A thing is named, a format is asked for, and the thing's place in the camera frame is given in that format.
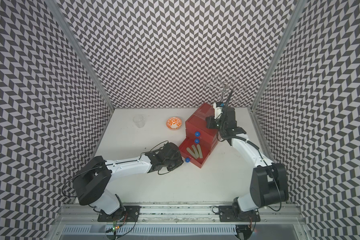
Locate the clear plastic cup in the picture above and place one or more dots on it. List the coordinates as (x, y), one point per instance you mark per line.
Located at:
(139, 121)

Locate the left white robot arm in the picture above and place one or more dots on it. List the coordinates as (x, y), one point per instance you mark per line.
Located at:
(90, 183)

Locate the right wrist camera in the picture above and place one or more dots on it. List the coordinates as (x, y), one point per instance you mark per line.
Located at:
(218, 109)

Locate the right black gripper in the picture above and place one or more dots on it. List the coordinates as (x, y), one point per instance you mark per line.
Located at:
(210, 121)

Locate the olive green knife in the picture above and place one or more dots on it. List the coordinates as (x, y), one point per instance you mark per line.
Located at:
(192, 153)
(195, 149)
(200, 151)

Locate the orange patterned bowl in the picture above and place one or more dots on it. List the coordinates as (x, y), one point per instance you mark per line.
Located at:
(174, 123)

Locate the red drawer cabinet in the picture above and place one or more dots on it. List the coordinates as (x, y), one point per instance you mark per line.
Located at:
(197, 123)

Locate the aluminium front rail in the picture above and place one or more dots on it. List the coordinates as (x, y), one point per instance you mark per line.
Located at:
(154, 220)

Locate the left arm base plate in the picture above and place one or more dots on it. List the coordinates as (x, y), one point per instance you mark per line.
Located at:
(124, 214)

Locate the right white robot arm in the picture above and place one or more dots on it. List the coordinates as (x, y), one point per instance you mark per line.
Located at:
(269, 182)

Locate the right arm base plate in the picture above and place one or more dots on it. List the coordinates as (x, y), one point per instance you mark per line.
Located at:
(234, 214)

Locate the chrome wire rack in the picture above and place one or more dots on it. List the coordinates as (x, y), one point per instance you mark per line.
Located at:
(218, 88)

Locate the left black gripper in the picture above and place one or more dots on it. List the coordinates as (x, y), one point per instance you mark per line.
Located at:
(180, 161)

